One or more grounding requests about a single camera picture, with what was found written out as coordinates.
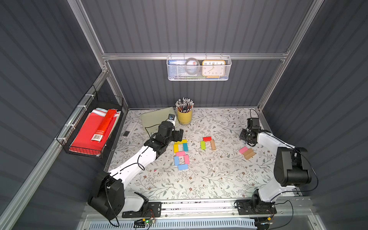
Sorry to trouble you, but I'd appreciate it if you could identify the yellow block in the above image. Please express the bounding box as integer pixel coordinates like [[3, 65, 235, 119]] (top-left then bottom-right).
[[173, 144, 179, 153], [175, 140, 187, 144]]

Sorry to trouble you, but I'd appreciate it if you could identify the long pink block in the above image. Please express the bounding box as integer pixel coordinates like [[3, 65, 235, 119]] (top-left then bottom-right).
[[239, 146, 248, 154]]

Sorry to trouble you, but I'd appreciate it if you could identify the natural wood block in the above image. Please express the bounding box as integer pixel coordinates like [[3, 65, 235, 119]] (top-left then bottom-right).
[[210, 140, 216, 150], [243, 149, 254, 157], [245, 152, 255, 160]]

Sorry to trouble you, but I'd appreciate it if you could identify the light blue block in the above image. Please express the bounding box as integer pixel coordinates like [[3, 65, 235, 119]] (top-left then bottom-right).
[[178, 164, 188, 171], [174, 156, 180, 166]]

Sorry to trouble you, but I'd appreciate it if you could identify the lime green block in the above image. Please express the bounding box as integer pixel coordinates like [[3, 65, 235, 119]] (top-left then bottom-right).
[[200, 141, 206, 150]]

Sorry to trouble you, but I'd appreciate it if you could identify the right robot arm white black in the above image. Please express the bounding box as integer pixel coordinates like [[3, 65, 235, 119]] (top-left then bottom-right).
[[240, 117, 312, 204]]

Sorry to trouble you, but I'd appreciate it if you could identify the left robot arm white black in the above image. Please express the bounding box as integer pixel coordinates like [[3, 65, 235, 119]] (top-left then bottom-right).
[[87, 114, 184, 221]]

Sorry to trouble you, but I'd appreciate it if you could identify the yellow pencil cup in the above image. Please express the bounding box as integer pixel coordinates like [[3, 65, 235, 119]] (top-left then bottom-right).
[[177, 110, 192, 125]]

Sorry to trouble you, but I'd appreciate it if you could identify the pale green book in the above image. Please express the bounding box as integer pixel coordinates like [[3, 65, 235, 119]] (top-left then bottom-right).
[[141, 107, 175, 135]]

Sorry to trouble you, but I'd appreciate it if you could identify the bundle of pencils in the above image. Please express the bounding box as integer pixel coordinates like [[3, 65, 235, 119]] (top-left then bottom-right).
[[175, 98, 194, 113]]

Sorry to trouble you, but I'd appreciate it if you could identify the white remote control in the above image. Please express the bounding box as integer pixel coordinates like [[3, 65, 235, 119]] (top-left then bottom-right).
[[123, 121, 137, 139]]

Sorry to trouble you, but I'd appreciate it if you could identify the red long box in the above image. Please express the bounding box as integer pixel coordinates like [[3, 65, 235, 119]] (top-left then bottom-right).
[[91, 109, 117, 142]]

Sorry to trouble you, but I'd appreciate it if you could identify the red folder stack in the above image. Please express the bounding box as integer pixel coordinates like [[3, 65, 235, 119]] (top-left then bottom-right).
[[69, 108, 121, 157]]

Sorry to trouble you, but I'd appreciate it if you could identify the yellow alarm clock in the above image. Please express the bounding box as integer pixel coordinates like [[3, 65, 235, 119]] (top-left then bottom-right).
[[202, 60, 226, 78]]

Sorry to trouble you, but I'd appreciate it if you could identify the grey tape roll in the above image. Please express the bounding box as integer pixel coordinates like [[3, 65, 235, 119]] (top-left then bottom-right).
[[185, 57, 200, 76]]

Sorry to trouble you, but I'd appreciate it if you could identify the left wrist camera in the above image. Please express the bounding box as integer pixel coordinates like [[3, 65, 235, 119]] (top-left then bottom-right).
[[166, 114, 176, 126]]

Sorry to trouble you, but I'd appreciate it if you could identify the white wire wall basket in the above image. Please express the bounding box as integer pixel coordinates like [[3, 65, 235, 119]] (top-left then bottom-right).
[[166, 55, 232, 81]]

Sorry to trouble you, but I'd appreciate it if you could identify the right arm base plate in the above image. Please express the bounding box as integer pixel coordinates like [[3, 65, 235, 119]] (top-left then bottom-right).
[[234, 199, 277, 216]]

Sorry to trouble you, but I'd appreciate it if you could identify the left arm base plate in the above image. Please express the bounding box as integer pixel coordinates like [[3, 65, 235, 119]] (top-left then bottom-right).
[[122, 202, 162, 219]]

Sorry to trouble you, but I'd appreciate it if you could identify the black wire side basket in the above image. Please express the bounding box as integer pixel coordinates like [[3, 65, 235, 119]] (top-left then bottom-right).
[[56, 87, 124, 158]]

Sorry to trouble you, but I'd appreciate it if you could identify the aluminium rail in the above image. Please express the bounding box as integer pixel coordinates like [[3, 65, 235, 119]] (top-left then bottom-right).
[[83, 198, 314, 220]]

